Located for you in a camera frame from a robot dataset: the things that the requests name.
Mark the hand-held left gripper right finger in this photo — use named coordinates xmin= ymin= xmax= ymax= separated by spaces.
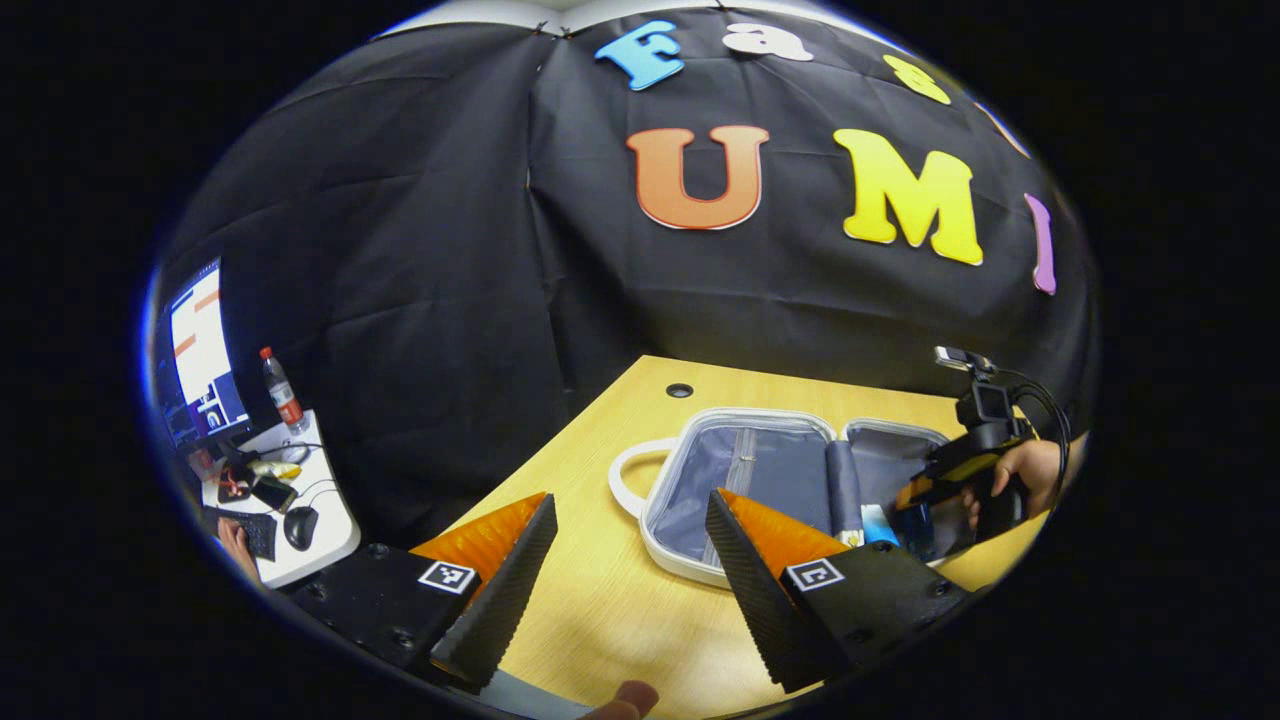
xmin=705 ymin=488 xmax=976 ymax=694

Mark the white suitcase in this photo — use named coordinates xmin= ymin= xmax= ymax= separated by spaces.
xmin=608 ymin=407 xmax=986 ymax=589

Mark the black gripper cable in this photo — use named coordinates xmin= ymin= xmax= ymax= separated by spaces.
xmin=995 ymin=368 xmax=1073 ymax=491

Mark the computer monitor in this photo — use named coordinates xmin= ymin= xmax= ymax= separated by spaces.
xmin=150 ymin=257 xmax=253 ymax=453

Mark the black keyboard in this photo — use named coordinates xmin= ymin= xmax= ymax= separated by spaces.
xmin=203 ymin=504 xmax=279 ymax=562

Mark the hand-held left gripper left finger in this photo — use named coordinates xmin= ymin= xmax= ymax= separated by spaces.
xmin=290 ymin=492 xmax=559 ymax=691

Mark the white desk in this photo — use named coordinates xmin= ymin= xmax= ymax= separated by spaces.
xmin=195 ymin=410 xmax=363 ymax=591

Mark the black backdrop cloth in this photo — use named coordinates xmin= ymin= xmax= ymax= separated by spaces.
xmin=150 ymin=5 xmax=1101 ymax=551

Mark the red cap plastic bottle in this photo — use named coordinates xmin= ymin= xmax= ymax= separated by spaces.
xmin=259 ymin=346 xmax=309 ymax=437

